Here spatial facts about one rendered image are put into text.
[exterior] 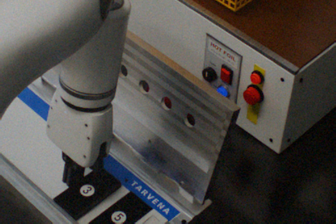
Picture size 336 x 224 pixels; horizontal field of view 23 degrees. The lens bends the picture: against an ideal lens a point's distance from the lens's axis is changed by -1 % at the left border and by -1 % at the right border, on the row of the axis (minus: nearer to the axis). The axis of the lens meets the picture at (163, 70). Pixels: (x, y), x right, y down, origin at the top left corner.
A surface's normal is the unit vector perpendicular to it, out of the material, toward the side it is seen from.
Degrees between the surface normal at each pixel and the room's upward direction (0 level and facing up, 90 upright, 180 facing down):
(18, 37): 60
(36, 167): 0
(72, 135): 78
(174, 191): 0
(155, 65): 74
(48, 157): 0
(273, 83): 90
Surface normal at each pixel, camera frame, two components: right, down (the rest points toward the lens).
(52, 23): 0.34, 0.32
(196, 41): -0.70, 0.47
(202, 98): -0.67, 0.25
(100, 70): 0.32, 0.59
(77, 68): -0.40, 0.46
